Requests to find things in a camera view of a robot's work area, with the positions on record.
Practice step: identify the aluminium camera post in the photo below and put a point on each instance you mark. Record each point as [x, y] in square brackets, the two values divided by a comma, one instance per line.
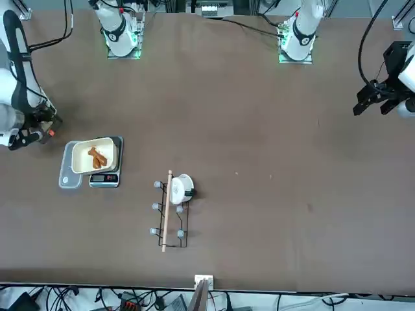
[201, 291]

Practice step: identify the beige plastic container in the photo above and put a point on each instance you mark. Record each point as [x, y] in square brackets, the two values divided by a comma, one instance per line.
[81, 162]

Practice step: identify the black power adapter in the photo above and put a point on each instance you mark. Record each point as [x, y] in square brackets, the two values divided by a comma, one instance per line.
[22, 303]

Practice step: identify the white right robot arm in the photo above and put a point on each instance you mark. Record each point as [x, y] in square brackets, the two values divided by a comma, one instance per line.
[116, 35]

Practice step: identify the digital kitchen scale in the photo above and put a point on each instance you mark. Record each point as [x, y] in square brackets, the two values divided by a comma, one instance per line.
[103, 178]

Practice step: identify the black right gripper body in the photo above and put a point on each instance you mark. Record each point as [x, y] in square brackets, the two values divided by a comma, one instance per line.
[40, 116]

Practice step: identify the white power strip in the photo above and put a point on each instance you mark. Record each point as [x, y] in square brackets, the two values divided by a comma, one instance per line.
[209, 10]

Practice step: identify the clear plastic lid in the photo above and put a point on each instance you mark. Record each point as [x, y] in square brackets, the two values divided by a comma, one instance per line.
[69, 179]

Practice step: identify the orange black connector block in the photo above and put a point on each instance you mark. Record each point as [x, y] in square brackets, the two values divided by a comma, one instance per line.
[129, 304]

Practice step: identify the brown toy pastry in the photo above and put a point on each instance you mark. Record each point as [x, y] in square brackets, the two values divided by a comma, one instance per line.
[97, 155]

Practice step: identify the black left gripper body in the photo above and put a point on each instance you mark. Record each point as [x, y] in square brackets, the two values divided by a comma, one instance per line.
[395, 61]

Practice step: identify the aluminium frame profile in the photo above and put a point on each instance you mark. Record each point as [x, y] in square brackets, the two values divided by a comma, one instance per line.
[26, 11]
[400, 17]

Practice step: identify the white cup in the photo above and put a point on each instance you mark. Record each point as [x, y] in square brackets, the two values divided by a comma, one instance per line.
[180, 189]

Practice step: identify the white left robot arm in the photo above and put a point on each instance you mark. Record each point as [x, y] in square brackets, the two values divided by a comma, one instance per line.
[303, 35]

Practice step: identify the grey power adapter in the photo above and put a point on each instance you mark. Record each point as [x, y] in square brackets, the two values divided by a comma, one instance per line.
[177, 304]

